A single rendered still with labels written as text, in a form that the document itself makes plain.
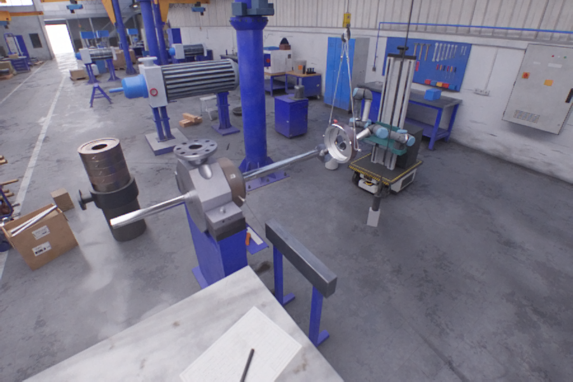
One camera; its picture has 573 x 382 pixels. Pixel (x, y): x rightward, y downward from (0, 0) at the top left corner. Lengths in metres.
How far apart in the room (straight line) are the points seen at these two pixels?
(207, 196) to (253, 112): 2.14
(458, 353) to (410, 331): 0.35
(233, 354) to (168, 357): 0.27
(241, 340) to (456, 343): 1.77
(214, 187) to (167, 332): 0.77
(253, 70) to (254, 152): 1.10
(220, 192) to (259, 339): 0.80
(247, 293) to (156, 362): 0.48
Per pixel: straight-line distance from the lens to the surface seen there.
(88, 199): 3.26
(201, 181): 1.64
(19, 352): 3.04
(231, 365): 1.34
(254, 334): 1.39
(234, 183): 1.74
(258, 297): 1.49
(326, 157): 2.75
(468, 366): 2.60
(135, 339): 1.52
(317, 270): 1.60
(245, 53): 3.45
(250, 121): 3.63
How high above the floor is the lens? 2.09
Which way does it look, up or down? 29 degrees down
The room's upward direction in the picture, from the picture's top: straight up
